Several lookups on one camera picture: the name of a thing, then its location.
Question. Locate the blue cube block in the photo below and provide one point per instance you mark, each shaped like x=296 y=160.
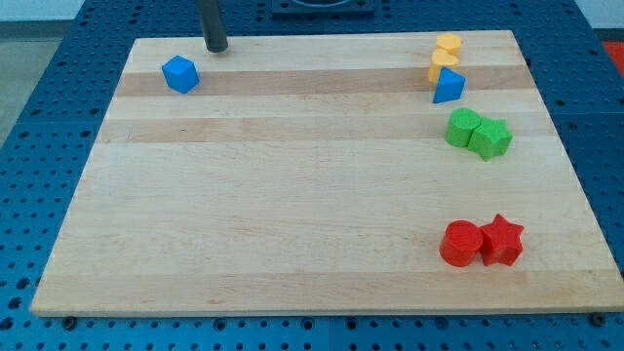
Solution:
x=180 y=74

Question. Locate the wooden board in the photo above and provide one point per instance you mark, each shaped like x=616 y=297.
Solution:
x=309 y=175

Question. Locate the green cylinder block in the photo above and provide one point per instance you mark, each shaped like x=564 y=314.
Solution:
x=462 y=123

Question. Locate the red cylinder block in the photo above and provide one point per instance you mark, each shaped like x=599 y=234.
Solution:
x=461 y=243

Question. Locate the blue triangle block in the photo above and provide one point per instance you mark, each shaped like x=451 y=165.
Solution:
x=450 y=86

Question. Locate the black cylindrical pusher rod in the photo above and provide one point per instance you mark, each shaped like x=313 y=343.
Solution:
x=213 y=29

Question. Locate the yellow heart block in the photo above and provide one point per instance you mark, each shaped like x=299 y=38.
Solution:
x=439 y=59

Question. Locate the green star block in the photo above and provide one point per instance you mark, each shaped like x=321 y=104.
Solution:
x=490 y=139

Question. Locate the yellow hexagon block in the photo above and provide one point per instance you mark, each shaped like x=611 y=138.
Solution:
x=449 y=42

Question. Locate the red star block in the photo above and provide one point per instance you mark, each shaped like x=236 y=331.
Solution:
x=502 y=241

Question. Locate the black screw front left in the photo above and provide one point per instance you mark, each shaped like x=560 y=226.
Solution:
x=69 y=323

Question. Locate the black screw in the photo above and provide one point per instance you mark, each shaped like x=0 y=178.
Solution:
x=597 y=320
x=69 y=323

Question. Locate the black screw front right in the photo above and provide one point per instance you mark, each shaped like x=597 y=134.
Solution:
x=597 y=320

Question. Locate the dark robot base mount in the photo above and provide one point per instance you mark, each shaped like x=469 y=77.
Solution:
x=280 y=8

